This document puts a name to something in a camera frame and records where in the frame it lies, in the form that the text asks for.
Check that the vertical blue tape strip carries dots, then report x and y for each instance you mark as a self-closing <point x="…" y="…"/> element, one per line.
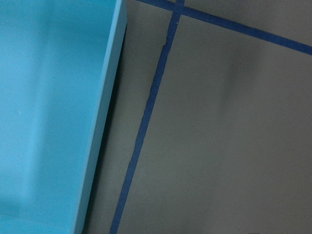
<point x="145" y="119"/>

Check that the light blue plastic bin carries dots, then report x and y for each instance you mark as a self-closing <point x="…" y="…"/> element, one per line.
<point x="58" y="63"/>

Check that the horizontal blue tape strip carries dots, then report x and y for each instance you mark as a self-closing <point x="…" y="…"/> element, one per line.
<point x="231" y="25"/>

